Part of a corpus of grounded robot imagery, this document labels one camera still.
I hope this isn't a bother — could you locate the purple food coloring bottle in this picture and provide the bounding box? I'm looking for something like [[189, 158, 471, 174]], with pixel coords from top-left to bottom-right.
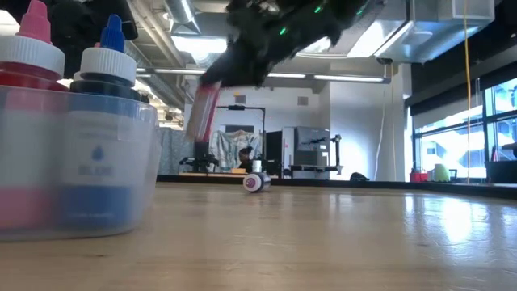
[[242, 171, 272, 194]]

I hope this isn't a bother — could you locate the clear plastic container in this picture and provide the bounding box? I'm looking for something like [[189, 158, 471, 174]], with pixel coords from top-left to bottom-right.
[[0, 84, 162, 243]]

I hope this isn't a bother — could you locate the grey cabinet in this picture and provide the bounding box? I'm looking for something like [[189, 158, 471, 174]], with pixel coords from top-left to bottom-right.
[[282, 125, 330, 179]]

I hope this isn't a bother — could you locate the black gantry frame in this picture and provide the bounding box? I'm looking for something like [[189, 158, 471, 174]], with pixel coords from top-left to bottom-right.
[[216, 104, 267, 171]]

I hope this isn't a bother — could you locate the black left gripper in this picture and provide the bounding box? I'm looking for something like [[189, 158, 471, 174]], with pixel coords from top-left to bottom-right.
[[48, 0, 139, 78]]

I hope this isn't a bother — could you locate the green object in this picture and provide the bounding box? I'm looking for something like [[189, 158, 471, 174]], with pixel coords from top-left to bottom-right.
[[433, 162, 451, 183]]

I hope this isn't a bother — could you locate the black aluminium table frame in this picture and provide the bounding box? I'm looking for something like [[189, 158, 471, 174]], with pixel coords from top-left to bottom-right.
[[156, 173, 517, 201]]

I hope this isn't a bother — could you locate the black box by window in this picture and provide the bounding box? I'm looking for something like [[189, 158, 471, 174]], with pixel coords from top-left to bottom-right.
[[484, 141, 517, 185]]

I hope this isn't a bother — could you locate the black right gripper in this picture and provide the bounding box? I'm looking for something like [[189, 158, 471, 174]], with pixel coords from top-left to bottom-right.
[[200, 0, 364, 88]]

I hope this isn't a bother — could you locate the blue food coloring bottle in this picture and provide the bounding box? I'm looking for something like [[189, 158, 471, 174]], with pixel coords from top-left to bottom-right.
[[56, 14, 142, 231]]

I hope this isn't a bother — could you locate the long LED light bar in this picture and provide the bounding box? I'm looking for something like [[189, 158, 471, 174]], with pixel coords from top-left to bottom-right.
[[135, 66, 392, 85]]

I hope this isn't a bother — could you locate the grey curtain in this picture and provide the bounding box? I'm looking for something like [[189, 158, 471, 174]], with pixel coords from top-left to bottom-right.
[[159, 127, 195, 175]]

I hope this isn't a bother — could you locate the grey tarp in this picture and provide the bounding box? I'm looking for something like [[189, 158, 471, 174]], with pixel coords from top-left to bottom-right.
[[208, 129, 264, 171]]

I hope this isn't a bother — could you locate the person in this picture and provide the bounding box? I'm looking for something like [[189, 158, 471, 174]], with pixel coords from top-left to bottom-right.
[[237, 145, 254, 173]]

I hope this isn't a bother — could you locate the yellow hanging cable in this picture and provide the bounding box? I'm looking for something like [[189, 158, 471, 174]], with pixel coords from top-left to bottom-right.
[[462, 0, 473, 183]]

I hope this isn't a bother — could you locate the rectangular metal duct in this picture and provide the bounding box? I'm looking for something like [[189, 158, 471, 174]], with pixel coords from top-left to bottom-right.
[[373, 0, 496, 65]]

